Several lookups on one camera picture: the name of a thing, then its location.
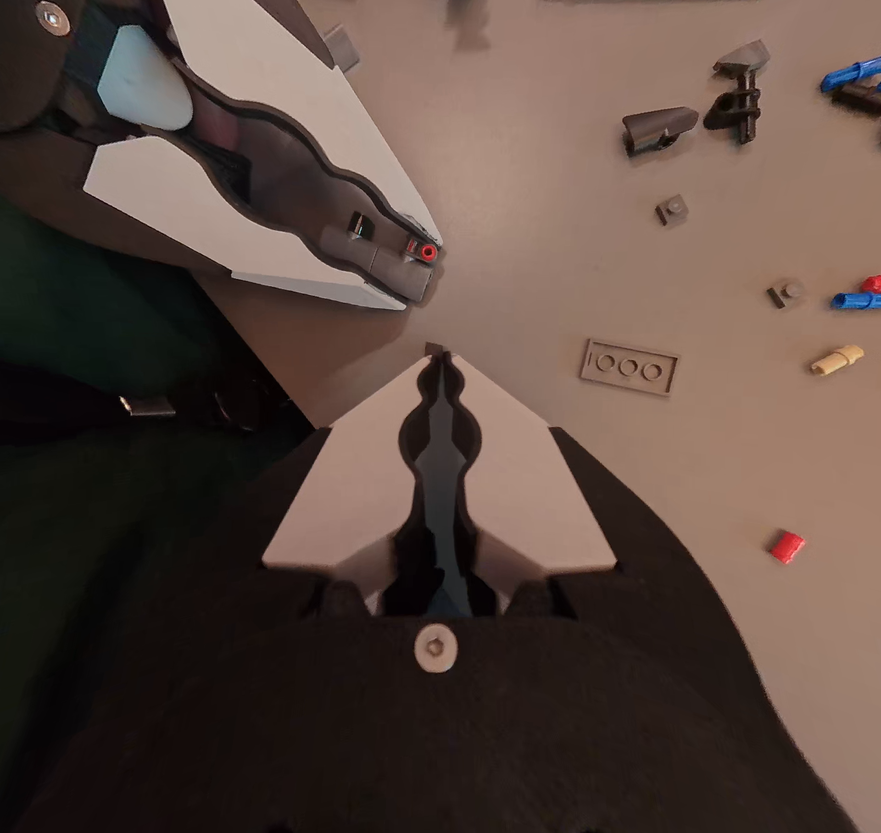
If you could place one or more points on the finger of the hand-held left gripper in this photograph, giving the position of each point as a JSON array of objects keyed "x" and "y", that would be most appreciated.
[
  {"x": 172, "y": 200},
  {"x": 275, "y": 55}
]

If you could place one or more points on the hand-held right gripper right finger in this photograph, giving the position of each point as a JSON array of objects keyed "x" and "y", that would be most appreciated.
[{"x": 537, "y": 503}]

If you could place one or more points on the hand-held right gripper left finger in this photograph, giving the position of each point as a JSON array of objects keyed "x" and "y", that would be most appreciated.
[{"x": 344, "y": 503}]

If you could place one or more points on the small grey lego assembly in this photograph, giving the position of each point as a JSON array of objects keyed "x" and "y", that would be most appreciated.
[{"x": 385, "y": 269}]

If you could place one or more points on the grey rectangular lego plate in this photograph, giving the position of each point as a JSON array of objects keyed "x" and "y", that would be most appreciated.
[{"x": 630, "y": 368}]

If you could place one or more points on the short red lego bush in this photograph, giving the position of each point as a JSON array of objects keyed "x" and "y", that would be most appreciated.
[{"x": 787, "y": 547}]

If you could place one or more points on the small grey lego plate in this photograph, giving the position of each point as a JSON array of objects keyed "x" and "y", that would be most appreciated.
[
  {"x": 672, "y": 211},
  {"x": 786, "y": 295}
]

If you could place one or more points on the tan lego pin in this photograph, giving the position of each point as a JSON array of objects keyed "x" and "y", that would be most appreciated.
[{"x": 836, "y": 359}]

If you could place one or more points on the dark grey curved lego slope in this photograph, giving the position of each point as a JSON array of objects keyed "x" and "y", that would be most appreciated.
[{"x": 657, "y": 128}]

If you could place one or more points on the red lego pin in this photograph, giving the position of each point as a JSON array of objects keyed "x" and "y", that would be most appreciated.
[{"x": 873, "y": 283}]

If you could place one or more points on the black lego connector grey tile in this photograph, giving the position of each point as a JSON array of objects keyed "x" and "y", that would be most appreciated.
[{"x": 733, "y": 107}]

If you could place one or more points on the dark grey lego bar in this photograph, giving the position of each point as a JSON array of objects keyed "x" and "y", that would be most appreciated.
[{"x": 864, "y": 98}]

